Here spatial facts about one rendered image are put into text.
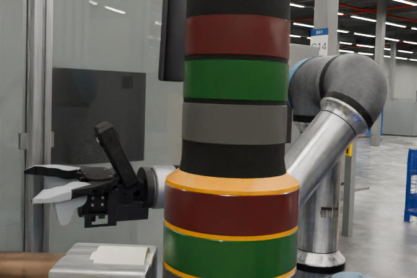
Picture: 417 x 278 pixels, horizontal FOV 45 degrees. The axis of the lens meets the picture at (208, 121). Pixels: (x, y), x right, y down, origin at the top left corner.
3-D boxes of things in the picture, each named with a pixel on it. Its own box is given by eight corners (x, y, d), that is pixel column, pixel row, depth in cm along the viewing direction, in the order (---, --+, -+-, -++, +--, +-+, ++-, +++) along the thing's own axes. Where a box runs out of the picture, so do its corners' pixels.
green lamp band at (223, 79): (178, 98, 15) (179, 56, 15) (185, 98, 18) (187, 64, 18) (295, 102, 15) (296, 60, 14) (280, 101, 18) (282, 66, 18)
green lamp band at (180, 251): (154, 279, 14) (155, 237, 14) (169, 236, 19) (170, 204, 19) (308, 285, 14) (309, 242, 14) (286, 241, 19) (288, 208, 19)
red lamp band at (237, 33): (179, 53, 15) (180, 11, 14) (187, 61, 18) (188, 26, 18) (296, 57, 14) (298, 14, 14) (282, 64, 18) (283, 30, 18)
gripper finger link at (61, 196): (45, 237, 72) (91, 219, 80) (46, 197, 71) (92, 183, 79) (30, 231, 73) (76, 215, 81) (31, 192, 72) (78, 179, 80)
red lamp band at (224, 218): (155, 234, 14) (156, 192, 14) (170, 201, 19) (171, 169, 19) (309, 240, 14) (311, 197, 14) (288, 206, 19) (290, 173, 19)
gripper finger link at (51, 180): (23, 198, 86) (72, 206, 85) (23, 164, 85) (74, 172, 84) (33, 192, 89) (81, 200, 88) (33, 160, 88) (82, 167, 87)
